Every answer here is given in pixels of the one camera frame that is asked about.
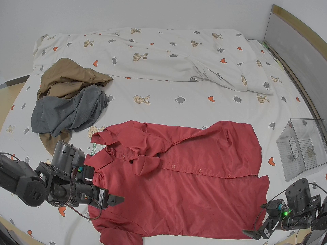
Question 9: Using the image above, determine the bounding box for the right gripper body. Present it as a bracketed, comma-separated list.
[256, 214, 283, 240]

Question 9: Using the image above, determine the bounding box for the grey garment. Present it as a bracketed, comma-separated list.
[31, 86, 113, 137]

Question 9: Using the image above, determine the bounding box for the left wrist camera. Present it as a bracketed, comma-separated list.
[73, 164, 95, 186]

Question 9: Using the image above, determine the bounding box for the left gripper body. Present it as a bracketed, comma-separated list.
[73, 182, 110, 211]

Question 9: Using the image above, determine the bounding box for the black cable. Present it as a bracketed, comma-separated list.
[254, 188, 290, 230]
[65, 201, 103, 220]

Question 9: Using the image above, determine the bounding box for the bed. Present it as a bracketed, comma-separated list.
[0, 4, 327, 245]

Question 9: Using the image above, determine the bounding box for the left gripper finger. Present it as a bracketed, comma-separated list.
[108, 194, 125, 207]

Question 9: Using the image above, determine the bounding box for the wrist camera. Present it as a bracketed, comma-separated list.
[73, 164, 95, 186]
[261, 199, 292, 218]

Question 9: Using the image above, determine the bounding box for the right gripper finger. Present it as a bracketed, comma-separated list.
[242, 229, 260, 240]

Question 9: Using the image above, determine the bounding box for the clear plastic box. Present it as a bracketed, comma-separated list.
[276, 118, 327, 183]

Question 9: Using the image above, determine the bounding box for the white printed quilt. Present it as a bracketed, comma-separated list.
[33, 28, 275, 95]

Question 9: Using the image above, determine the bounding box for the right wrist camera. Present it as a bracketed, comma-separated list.
[261, 199, 292, 218]

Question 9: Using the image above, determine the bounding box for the brown garment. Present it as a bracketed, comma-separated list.
[37, 58, 114, 156]

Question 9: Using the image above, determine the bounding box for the red shirt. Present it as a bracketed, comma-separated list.
[84, 120, 271, 245]

